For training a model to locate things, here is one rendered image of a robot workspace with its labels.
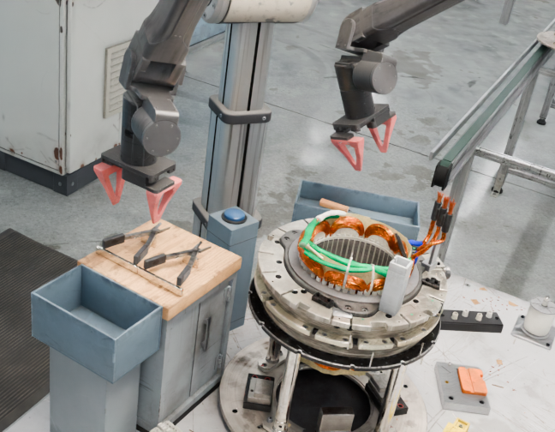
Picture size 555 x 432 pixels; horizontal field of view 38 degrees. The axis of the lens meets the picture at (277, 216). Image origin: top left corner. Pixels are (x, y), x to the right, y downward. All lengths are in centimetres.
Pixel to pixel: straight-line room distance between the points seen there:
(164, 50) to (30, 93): 247
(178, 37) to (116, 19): 246
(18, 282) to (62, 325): 187
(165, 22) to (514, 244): 297
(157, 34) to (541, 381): 108
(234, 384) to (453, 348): 51
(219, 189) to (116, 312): 49
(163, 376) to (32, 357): 148
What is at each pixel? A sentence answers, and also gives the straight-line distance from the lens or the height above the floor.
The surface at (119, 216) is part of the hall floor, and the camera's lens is 355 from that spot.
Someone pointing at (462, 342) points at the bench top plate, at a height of 78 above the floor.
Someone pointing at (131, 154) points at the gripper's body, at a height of 126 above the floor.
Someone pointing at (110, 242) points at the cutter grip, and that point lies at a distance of 135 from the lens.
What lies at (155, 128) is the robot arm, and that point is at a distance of 115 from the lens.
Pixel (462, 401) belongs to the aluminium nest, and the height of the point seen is 80.
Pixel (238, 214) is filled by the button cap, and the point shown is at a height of 104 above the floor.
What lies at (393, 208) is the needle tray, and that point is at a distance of 168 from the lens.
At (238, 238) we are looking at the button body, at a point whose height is 101.
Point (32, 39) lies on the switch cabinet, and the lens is 350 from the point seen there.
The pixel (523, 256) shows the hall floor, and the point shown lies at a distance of 384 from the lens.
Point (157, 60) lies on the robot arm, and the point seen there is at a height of 142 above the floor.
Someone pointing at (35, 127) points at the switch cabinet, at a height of 28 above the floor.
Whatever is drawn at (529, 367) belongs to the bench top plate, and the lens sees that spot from 180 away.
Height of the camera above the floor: 182
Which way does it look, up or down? 30 degrees down
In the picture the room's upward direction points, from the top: 9 degrees clockwise
